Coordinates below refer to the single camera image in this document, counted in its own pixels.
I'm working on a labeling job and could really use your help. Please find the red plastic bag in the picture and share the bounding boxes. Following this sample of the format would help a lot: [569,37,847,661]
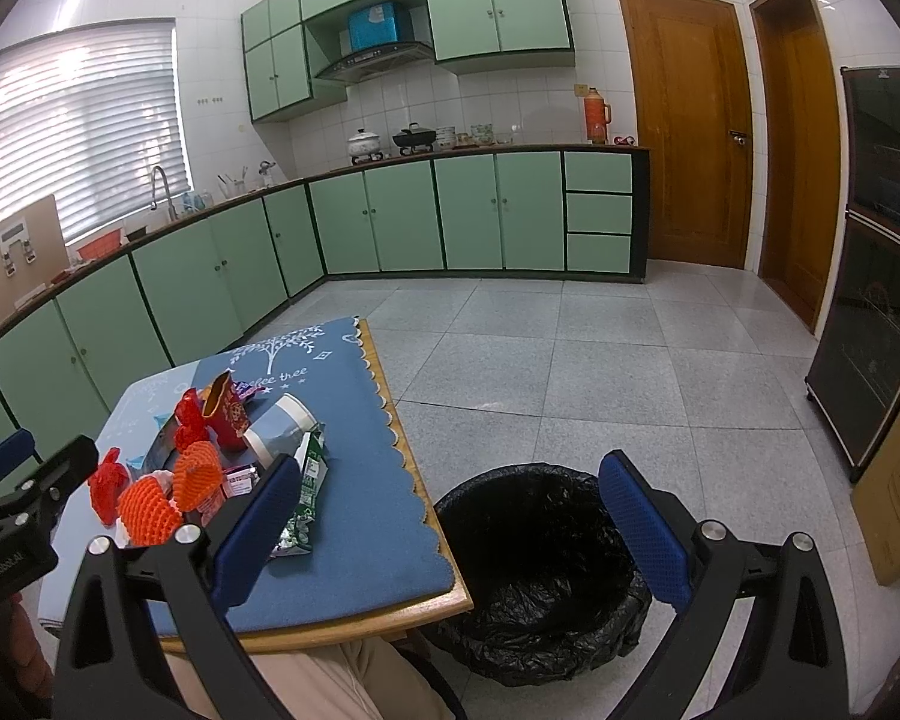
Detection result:
[173,388,209,454]
[87,447,131,527]

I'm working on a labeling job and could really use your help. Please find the orange foam fruit net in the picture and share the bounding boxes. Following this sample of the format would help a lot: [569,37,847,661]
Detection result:
[172,440,222,514]

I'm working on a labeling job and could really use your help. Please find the green white snack wrapper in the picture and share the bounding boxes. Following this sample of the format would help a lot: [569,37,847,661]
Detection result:
[269,426,328,559]

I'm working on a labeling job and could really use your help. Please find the blue white paper cup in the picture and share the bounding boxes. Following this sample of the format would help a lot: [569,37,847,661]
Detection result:
[244,394,320,468]

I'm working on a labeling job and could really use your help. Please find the red gold paper bag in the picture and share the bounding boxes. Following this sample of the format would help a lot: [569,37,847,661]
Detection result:
[199,371,250,452]

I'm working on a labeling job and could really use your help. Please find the black trash bin with bag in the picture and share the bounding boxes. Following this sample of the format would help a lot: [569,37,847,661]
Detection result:
[422,463,652,688]

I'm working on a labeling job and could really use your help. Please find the kitchen faucet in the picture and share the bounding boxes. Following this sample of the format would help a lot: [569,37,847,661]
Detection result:
[151,164,178,223]

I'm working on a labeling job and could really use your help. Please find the green lower kitchen cabinets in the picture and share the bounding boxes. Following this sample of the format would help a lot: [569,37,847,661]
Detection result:
[0,145,650,458]

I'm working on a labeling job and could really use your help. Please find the green kitchen cabinets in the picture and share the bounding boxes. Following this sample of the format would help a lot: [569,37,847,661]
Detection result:
[0,145,650,458]
[240,0,575,124]

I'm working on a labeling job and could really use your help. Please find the green upper kitchen cabinets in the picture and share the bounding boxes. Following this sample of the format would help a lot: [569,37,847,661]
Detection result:
[240,0,575,124]

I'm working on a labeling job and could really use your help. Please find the person's hand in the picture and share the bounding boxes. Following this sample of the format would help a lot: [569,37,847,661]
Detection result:
[0,592,53,700]

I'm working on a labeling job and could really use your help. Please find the person's beige trousers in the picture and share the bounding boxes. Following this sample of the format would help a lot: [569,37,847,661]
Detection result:
[163,635,460,720]

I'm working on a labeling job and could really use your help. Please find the cardboard box on counter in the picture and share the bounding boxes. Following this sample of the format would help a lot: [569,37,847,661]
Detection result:
[0,195,69,323]

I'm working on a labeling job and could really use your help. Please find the red basin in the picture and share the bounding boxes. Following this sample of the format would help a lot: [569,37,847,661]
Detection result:
[77,229,125,262]

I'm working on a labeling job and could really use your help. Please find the black glass cabinet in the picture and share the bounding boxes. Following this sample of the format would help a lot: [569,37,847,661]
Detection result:
[806,67,900,481]

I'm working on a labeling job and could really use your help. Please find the window blinds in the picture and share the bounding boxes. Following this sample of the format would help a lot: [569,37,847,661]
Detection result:
[0,18,191,242]

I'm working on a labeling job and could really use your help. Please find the white cooking pot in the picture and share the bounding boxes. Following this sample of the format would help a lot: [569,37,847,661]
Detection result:
[347,127,383,166]

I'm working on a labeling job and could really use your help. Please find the orange thermos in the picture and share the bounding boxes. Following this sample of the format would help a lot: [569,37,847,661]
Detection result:
[582,86,613,145]

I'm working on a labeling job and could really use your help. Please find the right wooden door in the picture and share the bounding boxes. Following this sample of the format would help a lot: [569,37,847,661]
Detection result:
[751,0,841,328]

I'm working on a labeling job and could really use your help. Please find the wooden door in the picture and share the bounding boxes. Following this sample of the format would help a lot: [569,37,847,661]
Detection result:
[621,0,752,268]
[751,0,841,328]

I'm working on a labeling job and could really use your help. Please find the black wok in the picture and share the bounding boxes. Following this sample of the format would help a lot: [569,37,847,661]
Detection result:
[391,122,437,156]

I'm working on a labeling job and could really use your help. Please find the range hood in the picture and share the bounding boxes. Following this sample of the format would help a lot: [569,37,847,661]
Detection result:
[317,41,434,86]

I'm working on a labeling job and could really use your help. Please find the left wooden door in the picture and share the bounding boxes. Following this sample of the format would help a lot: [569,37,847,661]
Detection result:
[621,0,752,268]

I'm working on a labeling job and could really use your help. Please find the blue box on hood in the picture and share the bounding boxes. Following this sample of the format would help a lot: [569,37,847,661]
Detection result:
[347,2,414,52]

